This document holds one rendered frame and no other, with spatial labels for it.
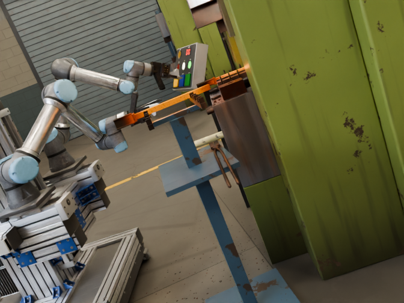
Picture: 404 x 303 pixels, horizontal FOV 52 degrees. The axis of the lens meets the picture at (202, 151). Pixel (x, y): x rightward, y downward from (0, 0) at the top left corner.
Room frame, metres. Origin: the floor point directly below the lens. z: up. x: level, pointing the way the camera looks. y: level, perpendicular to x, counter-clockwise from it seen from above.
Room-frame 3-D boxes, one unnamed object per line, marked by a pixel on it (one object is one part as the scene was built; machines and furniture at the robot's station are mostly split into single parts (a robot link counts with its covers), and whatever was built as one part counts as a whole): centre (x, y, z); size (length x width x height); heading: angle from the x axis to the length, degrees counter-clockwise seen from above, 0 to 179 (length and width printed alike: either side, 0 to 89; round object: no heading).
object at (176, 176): (1.67, 0.05, 0.75); 0.40 x 0.30 x 0.02; 5
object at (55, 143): (2.45, 0.80, 0.98); 0.13 x 0.12 x 0.14; 174
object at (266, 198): (2.11, -0.42, 0.23); 0.56 x 0.38 x 0.47; 85
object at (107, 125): (2.21, 0.40, 0.98); 0.11 x 0.08 x 0.09; 85
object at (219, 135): (2.54, -0.14, 0.62); 0.44 x 0.05 x 0.05; 85
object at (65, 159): (2.44, 0.80, 0.87); 0.15 x 0.15 x 0.10
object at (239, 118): (2.11, -0.42, 0.69); 0.56 x 0.38 x 0.45; 85
